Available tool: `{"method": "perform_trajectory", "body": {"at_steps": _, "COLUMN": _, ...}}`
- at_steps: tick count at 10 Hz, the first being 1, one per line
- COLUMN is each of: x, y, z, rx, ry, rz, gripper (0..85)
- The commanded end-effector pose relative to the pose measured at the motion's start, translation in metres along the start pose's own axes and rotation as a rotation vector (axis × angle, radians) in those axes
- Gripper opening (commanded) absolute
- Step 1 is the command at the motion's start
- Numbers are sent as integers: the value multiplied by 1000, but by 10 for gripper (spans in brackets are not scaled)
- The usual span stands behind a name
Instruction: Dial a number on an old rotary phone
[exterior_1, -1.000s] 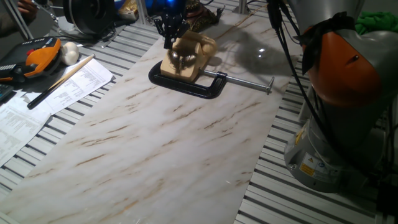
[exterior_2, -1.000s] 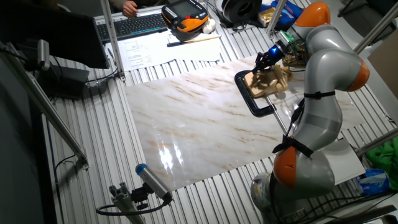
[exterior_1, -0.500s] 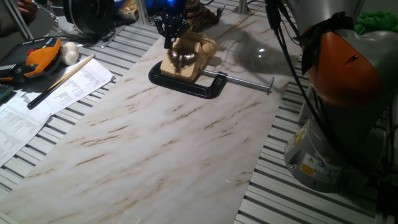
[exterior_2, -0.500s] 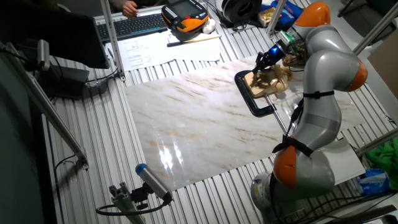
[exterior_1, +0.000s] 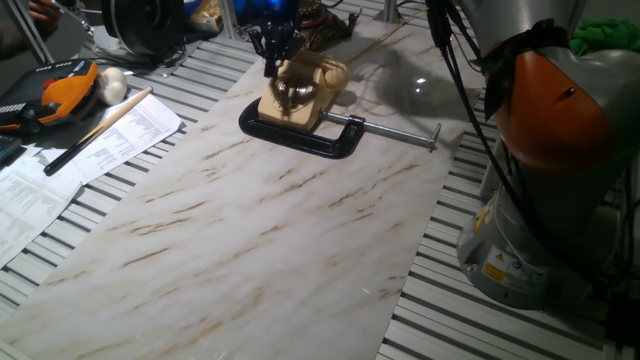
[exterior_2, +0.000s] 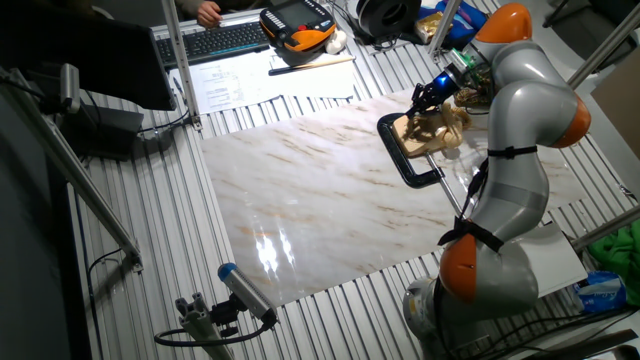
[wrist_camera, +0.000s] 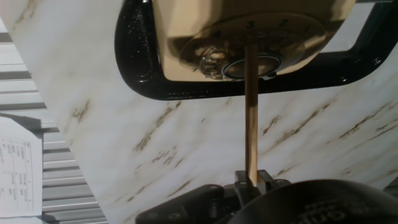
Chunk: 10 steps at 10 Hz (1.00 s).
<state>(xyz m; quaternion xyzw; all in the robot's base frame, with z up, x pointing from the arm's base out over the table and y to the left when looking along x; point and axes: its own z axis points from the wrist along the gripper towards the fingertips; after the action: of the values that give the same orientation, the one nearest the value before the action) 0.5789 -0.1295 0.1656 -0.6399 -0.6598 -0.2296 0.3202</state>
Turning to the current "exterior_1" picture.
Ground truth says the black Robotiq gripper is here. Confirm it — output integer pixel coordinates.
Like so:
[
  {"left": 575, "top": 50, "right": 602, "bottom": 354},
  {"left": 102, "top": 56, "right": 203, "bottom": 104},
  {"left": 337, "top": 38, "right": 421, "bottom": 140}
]
[{"left": 248, "top": 0, "right": 307, "bottom": 79}]

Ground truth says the person's forearm grey sleeve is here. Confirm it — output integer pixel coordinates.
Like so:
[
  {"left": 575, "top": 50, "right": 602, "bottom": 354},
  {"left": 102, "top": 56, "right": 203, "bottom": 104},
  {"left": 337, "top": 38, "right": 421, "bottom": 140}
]
[{"left": 0, "top": 15, "right": 39, "bottom": 62}]

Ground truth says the beige rotary phone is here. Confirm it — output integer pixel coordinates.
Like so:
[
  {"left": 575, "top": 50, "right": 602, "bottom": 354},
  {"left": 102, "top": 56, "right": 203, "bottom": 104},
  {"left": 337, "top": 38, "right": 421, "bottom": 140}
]
[{"left": 257, "top": 47, "right": 351, "bottom": 134}]

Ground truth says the person's bare hand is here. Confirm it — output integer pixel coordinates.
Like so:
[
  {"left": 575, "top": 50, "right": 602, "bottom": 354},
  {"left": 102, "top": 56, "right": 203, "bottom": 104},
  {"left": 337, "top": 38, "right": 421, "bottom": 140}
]
[{"left": 27, "top": 0, "right": 63, "bottom": 39}]

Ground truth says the gold foil packet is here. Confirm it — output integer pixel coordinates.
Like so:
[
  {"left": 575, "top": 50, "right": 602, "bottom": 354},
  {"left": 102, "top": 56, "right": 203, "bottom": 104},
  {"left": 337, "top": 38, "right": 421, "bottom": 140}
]
[{"left": 189, "top": 0, "right": 224, "bottom": 34}]

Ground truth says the black C-clamp with steel screw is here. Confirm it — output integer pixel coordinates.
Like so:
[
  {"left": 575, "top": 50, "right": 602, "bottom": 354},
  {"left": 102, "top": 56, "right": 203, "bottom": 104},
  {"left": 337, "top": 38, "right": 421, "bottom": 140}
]
[{"left": 238, "top": 97, "right": 443, "bottom": 161}]

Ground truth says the black filament spool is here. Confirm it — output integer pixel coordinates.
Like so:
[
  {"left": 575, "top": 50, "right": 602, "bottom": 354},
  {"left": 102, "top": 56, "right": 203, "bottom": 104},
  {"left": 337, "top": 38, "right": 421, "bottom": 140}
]
[{"left": 101, "top": 0, "right": 187, "bottom": 59}]

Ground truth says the printed paper sheet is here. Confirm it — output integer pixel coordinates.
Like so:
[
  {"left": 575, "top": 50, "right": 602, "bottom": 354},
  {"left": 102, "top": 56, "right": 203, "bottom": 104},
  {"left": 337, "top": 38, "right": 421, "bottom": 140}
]
[
  {"left": 37, "top": 92, "right": 184, "bottom": 186},
  {"left": 0, "top": 147, "right": 84, "bottom": 269}
]

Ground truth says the white garlic-shaped object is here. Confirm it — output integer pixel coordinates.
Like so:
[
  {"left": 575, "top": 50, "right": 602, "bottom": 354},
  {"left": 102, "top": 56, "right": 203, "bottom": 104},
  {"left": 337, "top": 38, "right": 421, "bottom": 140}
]
[{"left": 96, "top": 66, "right": 129, "bottom": 107}]

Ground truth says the silver metal rod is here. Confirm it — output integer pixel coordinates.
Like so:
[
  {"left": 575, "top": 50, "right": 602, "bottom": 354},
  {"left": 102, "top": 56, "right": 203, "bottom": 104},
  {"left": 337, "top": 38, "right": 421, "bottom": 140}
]
[{"left": 49, "top": 0, "right": 109, "bottom": 51}]

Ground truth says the white marble pattern mat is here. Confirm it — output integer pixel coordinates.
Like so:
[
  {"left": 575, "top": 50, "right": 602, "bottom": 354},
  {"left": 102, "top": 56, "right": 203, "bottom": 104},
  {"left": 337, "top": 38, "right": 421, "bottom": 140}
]
[{"left": 0, "top": 17, "right": 494, "bottom": 360}]

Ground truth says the orange black teach pendant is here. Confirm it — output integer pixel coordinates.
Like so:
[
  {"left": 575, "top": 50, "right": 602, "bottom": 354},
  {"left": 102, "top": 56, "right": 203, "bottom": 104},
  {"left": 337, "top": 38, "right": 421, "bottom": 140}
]
[{"left": 0, "top": 58, "right": 100, "bottom": 134}]

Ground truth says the green cloth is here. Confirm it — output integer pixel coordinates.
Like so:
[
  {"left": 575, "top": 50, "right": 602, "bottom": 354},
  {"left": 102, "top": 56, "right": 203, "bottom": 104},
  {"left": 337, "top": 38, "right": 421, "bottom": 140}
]
[{"left": 569, "top": 18, "right": 640, "bottom": 57}]

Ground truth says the aluminium profile post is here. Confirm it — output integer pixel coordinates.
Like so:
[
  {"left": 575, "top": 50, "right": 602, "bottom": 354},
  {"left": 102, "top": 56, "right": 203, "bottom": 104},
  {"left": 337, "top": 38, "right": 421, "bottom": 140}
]
[
  {"left": 217, "top": 0, "right": 239, "bottom": 41},
  {"left": 372, "top": 0, "right": 402, "bottom": 24}
]

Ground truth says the long wooden stick black handle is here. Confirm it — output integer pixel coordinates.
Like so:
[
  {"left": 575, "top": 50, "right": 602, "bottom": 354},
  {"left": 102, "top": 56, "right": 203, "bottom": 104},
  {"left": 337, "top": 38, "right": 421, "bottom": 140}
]
[{"left": 43, "top": 86, "right": 155, "bottom": 177}]

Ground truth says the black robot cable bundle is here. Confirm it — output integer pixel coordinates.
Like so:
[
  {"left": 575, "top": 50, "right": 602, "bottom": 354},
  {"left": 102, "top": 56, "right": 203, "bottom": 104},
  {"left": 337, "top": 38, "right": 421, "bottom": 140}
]
[{"left": 424, "top": 0, "right": 546, "bottom": 241}]

